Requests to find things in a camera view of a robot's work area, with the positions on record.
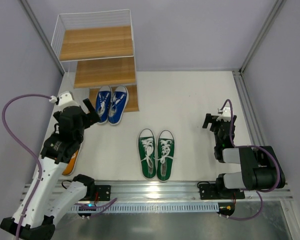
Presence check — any blue sneaker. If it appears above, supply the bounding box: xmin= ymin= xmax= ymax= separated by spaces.
xmin=95 ymin=86 xmax=112 ymax=124
xmin=108 ymin=85 xmax=129 ymax=125

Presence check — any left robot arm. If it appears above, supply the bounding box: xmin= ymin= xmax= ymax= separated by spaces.
xmin=0 ymin=93 xmax=100 ymax=240

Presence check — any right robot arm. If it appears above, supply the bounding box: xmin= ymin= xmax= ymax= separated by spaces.
xmin=199 ymin=113 xmax=286 ymax=199

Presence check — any right orange sneaker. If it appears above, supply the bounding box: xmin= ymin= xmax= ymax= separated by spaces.
xmin=62 ymin=144 xmax=82 ymax=176

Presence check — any right green sneaker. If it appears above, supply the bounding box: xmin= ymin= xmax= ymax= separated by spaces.
xmin=157 ymin=130 xmax=175 ymax=182

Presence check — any green sneaker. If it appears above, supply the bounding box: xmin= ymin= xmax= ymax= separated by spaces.
xmin=157 ymin=130 xmax=175 ymax=182
xmin=137 ymin=128 xmax=156 ymax=180

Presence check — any left green sneaker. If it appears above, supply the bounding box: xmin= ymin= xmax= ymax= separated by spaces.
xmin=137 ymin=128 xmax=156 ymax=180

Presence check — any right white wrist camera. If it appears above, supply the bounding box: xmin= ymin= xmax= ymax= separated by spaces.
xmin=216 ymin=107 xmax=232 ymax=122

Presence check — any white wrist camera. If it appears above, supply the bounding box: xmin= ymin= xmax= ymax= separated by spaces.
xmin=49 ymin=91 xmax=80 ymax=111
xmin=216 ymin=107 xmax=232 ymax=122

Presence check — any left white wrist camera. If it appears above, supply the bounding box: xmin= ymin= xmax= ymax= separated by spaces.
xmin=49 ymin=91 xmax=80 ymax=111

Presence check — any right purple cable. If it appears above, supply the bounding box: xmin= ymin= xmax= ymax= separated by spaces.
xmin=221 ymin=99 xmax=282 ymax=221

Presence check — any purple cable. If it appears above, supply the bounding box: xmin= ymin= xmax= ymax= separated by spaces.
xmin=221 ymin=99 xmax=282 ymax=221
xmin=1 ymin=93 xmax=118 ymax=240

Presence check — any right aluminium frame rail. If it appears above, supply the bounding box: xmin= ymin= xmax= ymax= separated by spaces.
xmin=232 ymin=70 xmax=266 ymax=146

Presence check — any white wire wooden shoe shelf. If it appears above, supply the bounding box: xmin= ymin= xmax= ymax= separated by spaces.
xmin=51 ymin=9 xmax=139 ymax=112

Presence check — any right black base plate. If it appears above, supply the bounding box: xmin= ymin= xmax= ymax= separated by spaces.
xmin=197 ymin=181 xmax=245 ymax=200

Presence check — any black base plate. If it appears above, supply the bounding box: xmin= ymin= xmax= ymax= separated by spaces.
xmin=197 ymin=181 xmax=245 ymax=200
xmin=81 ymin=185 xmax=112 ymax=202

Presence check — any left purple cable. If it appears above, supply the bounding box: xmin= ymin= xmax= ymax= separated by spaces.
xmin=1 ymin=93 xmax=118 ymax=240

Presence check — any left aluminium frame post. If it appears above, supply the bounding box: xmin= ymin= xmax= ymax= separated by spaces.
xmin=18 ymin=0 xmax=65 ymax=76

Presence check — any aluminium frame post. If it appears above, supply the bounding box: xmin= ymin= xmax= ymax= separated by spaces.
xmin=239 ymin=0 xmax=287 ymax=75
xmin=18 ymin=0 xmax=65 ymax=76

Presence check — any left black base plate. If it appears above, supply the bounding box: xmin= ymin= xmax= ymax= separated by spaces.
xmin=81 ymin=185 xmax=112 ymax=202

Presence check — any aluminium front rail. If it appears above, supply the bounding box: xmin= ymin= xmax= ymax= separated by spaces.
xmin=19 ymin=180 xmax=294 ymax=204

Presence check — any grey slotted cable duct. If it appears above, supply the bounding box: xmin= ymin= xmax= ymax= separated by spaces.
xmin=64 ymin=202 xmax=220 ymax=214

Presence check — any right aluminium frame post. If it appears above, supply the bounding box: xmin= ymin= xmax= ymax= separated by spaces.
xmin=239 ymin=0 xmax=287 ymax=75

